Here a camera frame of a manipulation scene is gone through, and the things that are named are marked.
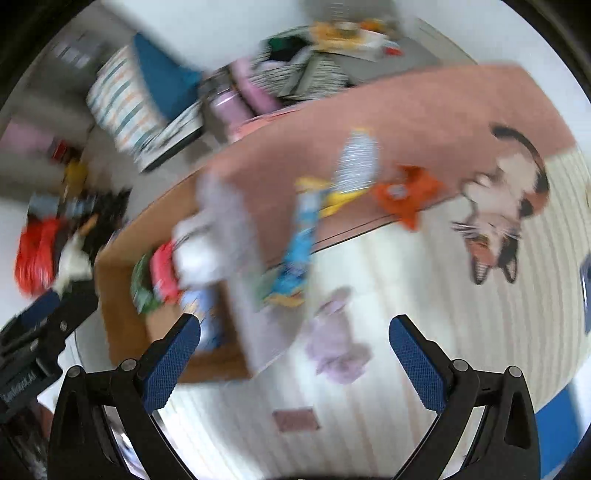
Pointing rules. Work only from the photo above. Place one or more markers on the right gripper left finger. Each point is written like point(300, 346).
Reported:
point(82, 445)

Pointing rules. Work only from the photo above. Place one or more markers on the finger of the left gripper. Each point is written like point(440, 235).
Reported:
point(41, 308)

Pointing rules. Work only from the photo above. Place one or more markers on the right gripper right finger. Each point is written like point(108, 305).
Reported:
point(506, 444)

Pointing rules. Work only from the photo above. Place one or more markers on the green snack bag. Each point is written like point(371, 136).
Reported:
point(141, 287)

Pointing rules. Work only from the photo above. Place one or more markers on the red printed snack bag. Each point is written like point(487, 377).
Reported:
point(163, 275)

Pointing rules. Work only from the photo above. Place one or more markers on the orange snack bag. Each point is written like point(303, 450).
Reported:
point(407, 194)

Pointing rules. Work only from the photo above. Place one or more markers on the white plush toy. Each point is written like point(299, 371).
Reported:
point(74, 265)

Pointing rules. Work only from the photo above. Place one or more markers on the red plastic bag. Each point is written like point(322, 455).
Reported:
point(34, 270)

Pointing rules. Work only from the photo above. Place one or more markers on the cardboard box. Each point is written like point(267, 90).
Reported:
point(256, 333)

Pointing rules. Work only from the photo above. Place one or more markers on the light blue tissue pack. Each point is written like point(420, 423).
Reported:
point(204, 304)

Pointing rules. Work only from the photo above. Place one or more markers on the white lettered pillow bag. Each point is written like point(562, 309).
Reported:
point(199, 257)

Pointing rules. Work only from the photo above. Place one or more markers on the blue yellow snack bag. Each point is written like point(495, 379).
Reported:
point(288, 286)

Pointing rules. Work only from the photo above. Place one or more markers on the lilac crumpled cloth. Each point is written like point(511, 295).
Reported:
point(330, 343)

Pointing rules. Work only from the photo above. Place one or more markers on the checked blue pillow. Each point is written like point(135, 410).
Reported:
point(138, 92)

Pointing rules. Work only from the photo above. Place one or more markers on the pink suitcase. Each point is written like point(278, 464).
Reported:
point(234, 100)

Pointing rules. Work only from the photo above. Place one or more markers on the pink cat rug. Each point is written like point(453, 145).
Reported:
point(484, 131)

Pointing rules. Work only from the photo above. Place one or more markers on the patterned tote bag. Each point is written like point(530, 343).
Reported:
point(291, 70)

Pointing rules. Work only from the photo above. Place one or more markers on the grey chair with clutter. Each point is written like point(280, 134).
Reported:
point(416, 56)

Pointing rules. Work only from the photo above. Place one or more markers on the yellow snack pile on chair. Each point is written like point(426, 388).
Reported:
point(366, 40)

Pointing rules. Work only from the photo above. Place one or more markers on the white frame chair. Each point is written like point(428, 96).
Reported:
point(181, 132)

